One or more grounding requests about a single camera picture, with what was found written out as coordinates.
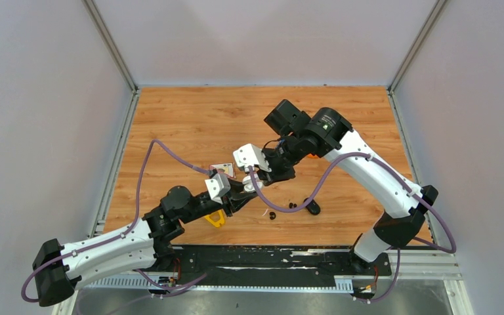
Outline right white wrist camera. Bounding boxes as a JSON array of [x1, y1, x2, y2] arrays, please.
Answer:
[[232, 144, 272, 172]]

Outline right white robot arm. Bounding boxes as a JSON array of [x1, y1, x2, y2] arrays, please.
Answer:
[[258, 100, 438, 274]]

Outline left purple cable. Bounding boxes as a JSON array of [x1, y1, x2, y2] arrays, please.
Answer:
[[20, 139, 211, 304]]

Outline pink snack packet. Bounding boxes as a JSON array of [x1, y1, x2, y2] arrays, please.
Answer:
[[209, 163, 236, 179]]

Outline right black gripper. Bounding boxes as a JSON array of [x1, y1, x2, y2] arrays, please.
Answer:
[[253, 133, 305, 185]]

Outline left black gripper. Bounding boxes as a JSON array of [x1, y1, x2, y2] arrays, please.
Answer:
[[180, 176, 260, 224]]

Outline black earbud case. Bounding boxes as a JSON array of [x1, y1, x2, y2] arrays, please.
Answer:
[[306, 200, 321, 215]]

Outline white earbud charging case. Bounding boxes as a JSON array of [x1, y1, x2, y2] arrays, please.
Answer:
[[242, 173, 264, 193]]

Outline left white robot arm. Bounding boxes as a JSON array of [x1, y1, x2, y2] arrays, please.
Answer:
[[32, 177, 264, 307]]

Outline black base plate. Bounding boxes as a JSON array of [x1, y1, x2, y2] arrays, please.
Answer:
[[145, 245, 392, 287]]

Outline yellow triangular plastic piece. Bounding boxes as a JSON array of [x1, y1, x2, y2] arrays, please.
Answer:
[[204, 210, 226, 228]]

